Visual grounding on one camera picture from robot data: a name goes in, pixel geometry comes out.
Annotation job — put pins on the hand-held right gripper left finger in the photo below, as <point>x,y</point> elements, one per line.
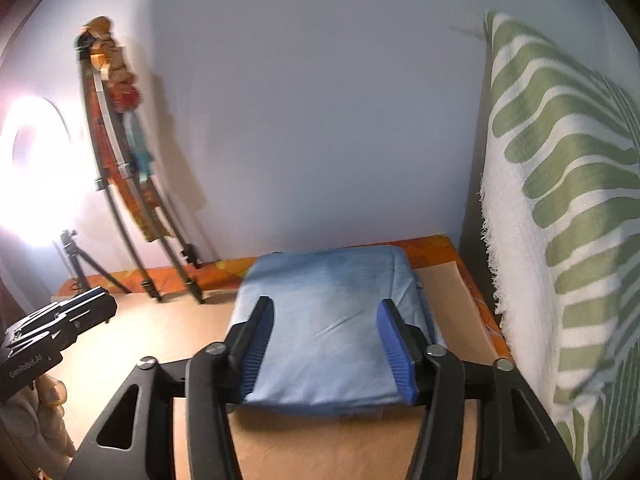
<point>255,355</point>

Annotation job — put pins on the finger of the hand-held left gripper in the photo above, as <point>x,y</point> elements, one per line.
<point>80,302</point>
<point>75,330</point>

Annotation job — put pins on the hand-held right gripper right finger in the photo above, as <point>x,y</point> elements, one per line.
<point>395,350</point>

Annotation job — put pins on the blue denim pants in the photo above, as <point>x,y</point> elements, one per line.
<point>330,310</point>

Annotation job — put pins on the person's left hand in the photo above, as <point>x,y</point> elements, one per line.
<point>50,400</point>

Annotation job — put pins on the small black tripod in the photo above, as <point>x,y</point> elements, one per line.
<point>75,255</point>

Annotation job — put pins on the tan flat board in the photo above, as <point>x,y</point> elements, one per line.
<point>165,330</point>

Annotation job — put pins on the tall silver tripod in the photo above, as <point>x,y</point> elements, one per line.
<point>115,210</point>

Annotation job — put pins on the orange patterned bed sheet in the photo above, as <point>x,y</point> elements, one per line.
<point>430,250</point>

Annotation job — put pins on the green striped white pillow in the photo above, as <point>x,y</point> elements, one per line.
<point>550,210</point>

